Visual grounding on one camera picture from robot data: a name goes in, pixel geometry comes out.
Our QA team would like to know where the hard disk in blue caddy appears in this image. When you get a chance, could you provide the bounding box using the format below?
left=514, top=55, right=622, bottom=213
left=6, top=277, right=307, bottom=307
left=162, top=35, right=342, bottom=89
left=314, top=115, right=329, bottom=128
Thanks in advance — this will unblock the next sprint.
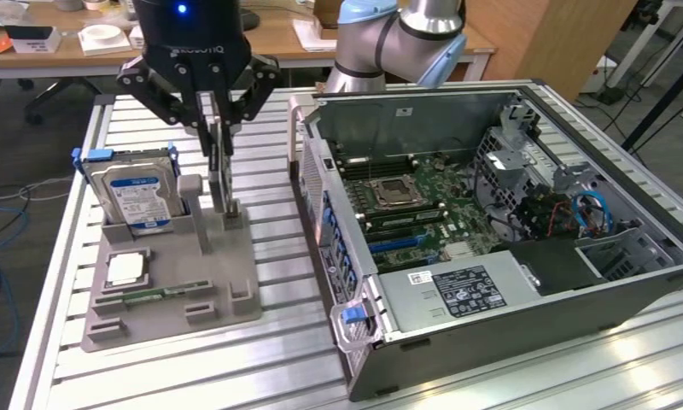
left=70, top=143, right=190, bottom=236

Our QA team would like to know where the white box with ring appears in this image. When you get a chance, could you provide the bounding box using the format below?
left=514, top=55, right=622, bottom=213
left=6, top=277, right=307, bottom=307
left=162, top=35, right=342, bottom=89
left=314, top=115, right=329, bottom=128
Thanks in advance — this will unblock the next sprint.
left=77, top=24, right=133, bottom=56

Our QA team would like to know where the installed RAM stick with label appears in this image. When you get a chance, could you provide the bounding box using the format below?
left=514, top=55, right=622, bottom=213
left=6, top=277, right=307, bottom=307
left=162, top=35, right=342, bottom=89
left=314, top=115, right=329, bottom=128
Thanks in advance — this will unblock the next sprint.
left=365, top=208, right=446, bottom=227

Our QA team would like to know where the wooden desk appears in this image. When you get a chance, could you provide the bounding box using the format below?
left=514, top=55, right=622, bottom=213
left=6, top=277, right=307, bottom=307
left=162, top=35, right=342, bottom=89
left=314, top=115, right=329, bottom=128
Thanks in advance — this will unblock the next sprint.
left=0, top=0, right=497, bottom=80

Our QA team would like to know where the white paper stack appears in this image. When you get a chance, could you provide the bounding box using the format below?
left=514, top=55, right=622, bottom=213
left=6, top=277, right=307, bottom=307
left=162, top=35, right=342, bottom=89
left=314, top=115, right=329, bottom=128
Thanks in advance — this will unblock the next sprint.
left=293, top=19, right=341, bottom=53

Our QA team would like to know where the silver chipset heatsink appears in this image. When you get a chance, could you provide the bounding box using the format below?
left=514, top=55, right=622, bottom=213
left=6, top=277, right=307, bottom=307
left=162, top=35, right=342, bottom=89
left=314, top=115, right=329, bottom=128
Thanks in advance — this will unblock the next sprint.
left=446, top=243, right=483, bottom=260

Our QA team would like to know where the blue wire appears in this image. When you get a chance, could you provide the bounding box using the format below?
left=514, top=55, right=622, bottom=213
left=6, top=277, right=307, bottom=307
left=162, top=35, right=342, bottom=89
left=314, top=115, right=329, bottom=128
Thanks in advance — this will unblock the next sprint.
left=571, top=191, right=614, bottom=236

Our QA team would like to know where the white box with black top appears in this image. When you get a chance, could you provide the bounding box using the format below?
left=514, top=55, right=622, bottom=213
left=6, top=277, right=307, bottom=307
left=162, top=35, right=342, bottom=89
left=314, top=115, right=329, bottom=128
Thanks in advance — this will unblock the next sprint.
left=2, top=25, right=62, bottom=55

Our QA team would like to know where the white floor device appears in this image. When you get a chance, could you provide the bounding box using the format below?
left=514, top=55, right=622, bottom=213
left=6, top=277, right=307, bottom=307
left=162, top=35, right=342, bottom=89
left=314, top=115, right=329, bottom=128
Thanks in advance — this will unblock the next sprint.
left=579, top=55, right=622, bottom=95

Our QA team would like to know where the grey parts rack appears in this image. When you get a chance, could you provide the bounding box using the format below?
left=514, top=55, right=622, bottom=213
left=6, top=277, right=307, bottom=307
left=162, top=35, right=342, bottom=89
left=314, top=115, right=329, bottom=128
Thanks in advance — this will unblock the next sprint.
left=81, top=173, right=263, bottom=354

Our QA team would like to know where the black open PC case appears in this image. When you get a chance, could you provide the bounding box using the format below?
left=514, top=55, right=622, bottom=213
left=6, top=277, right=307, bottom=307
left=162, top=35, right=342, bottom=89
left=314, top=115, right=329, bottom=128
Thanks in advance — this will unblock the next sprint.
left=293, top=79, right=683, bottom=402

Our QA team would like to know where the CPU socket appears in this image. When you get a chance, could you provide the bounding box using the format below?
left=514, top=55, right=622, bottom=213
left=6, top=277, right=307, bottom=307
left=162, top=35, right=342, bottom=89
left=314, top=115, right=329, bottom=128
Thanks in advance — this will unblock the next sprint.
left=369, top=174, right=419, bottom=210

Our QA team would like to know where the black graphics card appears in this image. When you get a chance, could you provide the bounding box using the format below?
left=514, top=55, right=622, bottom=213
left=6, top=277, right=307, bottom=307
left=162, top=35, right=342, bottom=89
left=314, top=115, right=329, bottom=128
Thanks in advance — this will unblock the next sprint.
left=196, top=91, right=243, bottom=217

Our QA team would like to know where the silver CPU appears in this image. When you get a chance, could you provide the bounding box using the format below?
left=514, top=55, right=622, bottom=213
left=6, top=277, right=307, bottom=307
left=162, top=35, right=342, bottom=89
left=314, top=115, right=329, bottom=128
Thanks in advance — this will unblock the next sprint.
left=106, top=255, right=146, bottom=285

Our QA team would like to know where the grey power supply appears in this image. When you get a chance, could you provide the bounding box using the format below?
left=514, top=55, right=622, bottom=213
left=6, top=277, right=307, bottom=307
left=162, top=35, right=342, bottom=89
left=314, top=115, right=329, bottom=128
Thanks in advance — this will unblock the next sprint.
left=378, top=250, right=542, bottom=334

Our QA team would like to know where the blue floor cable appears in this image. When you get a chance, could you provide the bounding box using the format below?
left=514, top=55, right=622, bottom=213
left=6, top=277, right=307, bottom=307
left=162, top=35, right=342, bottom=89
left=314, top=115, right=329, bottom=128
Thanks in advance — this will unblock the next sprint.
left=0, top=191, right=29, bottom=368

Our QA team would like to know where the blue expansion slot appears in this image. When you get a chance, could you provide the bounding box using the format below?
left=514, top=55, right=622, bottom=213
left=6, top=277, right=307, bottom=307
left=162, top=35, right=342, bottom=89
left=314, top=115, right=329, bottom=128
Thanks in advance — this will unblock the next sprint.
left=369, top=236, right=427, bottom=254

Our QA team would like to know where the wooden cabinet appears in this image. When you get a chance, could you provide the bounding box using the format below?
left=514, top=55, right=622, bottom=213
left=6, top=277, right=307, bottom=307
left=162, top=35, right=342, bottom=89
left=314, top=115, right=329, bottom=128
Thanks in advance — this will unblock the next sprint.
left=466, top=0, right=639, bottom=103

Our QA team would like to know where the white floor cable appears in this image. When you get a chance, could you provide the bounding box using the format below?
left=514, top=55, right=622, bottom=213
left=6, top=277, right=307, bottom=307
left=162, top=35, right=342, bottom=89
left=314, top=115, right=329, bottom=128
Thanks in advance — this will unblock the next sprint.
left=0, top=177, right=73, bottom=202

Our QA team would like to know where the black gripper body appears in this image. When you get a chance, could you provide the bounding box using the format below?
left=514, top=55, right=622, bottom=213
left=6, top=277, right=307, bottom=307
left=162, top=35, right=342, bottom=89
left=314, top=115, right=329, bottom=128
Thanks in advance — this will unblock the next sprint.
left=133, top=0, right=253, bottom=93

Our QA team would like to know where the black office chair base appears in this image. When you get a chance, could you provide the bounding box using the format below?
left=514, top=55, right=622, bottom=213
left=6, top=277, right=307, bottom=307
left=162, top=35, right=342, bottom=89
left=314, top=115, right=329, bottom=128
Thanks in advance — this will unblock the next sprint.
left=25, top=76, right=126, bottom=125

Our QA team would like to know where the green RAM stick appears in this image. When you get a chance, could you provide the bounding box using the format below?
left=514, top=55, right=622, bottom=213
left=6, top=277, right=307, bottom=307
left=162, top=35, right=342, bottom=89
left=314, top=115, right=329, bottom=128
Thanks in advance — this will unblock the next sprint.
left=121, top=284, right=209, bottom=307

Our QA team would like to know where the metal drive cage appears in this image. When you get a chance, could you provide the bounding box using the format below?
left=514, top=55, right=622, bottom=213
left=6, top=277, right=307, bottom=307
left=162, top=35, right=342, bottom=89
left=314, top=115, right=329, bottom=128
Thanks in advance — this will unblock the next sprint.
left=471, top=102, right=554, bottom=206

